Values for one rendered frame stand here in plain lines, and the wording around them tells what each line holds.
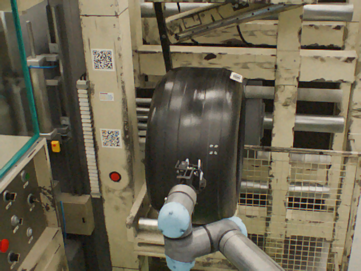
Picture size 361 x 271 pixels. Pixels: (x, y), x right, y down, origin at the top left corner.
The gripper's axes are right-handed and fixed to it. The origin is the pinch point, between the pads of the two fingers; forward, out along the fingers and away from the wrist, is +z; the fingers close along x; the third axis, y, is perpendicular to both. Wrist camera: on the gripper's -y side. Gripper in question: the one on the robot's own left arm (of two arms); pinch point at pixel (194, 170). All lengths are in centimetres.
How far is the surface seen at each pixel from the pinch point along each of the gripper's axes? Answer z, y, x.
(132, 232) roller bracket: 11.7, -32.5, 24.4
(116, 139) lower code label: 19.8, 0.1, 31.2
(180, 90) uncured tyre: 15.0, 20.8, 7.2
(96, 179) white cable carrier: 23, -18, 41
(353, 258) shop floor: 125, -110, -76
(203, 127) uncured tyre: 5.6, 12.2, -1.8
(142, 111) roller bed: 60, -3, 32
